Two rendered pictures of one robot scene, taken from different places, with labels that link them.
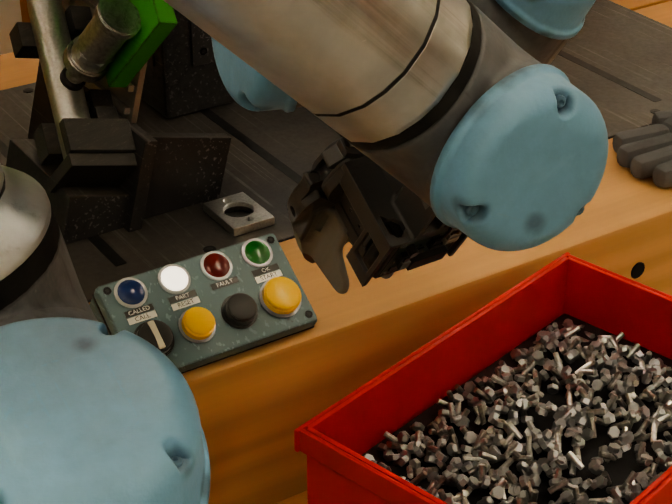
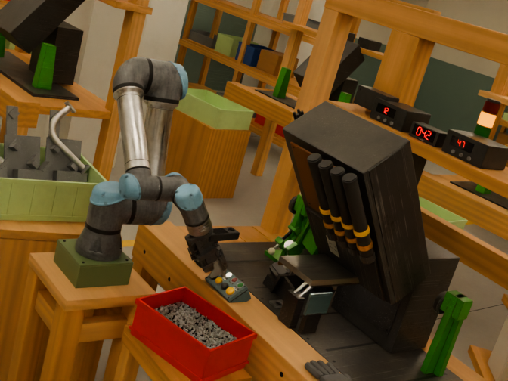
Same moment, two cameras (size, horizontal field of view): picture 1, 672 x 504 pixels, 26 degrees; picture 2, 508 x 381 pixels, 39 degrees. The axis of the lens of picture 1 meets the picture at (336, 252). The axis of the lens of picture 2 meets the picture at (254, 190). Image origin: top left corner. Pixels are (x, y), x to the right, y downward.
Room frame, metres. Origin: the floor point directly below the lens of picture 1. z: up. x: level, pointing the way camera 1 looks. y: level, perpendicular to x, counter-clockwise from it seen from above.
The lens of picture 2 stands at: (0.63, -2.06, 1.92)
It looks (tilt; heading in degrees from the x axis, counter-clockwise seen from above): 17 degrees down; 82
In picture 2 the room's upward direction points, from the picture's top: 16 degrees clockwise
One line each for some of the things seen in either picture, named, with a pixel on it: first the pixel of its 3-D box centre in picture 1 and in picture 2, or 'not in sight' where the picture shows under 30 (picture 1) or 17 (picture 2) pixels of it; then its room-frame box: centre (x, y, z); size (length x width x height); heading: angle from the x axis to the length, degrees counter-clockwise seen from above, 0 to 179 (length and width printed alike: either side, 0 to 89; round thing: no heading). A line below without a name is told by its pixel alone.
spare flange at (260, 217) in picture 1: (238, 213); (278, 304); (1.09, 0.08, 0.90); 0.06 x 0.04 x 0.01; 33
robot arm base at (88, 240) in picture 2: not in sight; (100, 236); (0.47, 0.11, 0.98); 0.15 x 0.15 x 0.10
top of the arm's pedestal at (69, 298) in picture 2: not in sight; (91, 278); (0.47, 0.11, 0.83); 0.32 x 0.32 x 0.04; 34
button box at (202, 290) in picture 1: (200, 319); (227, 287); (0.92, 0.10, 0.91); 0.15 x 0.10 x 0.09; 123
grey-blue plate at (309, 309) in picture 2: not in sight; (314, 312); (1.18, -0.06, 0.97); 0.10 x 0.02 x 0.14; 33
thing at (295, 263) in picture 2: not in sight; (340, 269); (1.23, -0.02, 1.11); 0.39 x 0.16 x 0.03; 33
